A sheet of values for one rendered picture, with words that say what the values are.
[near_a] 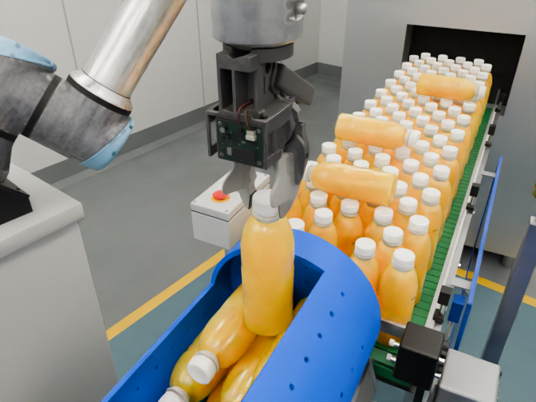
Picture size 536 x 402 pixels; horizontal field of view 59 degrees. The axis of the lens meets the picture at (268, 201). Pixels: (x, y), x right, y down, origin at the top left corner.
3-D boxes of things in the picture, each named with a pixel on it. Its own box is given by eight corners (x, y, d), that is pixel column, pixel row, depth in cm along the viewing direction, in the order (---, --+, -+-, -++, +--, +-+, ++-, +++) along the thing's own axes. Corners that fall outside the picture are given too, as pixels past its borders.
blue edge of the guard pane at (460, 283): (409, 435, 127) (447, 297, 101) (456, 266, 188) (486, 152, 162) (429, 443, 125) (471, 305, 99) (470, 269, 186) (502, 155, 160)
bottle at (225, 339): (271, 262, 78) (208, 340, 64) (293, 296, 79) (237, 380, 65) (242, 272, 82) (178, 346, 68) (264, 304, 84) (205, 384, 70)
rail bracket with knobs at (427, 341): (380, 379, 90) (388, 341, 84) (391, 352, 95) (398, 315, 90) (434, 400, 86) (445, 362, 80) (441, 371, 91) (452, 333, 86)
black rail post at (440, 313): (432, 319, 102) (439, 292, 98) (435, 310, 105) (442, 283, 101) (443, 323, 102) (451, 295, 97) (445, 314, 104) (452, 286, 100)
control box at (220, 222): (193, 238, 111) (189, 201, 105) (236, 199, 126) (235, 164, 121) (230, 250, 107) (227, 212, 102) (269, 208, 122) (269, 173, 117)
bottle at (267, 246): (273, 342, 66) (274, 234, 56) (234, 321, 69) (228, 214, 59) (300, 311, 70) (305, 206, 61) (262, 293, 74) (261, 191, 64)
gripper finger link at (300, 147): (271, 183, 56) (259, 113, 52) (277, 177, 57) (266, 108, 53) (307, 187, 54) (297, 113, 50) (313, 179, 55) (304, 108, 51)
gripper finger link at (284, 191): (262, 237, 55) (249, 164, 51) (285, 212, 59) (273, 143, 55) (286, 240, 53) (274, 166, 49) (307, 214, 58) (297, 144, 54)
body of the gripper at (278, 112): (206, 161, 51) (197, 47, 45) (245, 132, 57) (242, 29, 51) (269, 176, 48) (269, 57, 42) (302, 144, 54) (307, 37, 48)
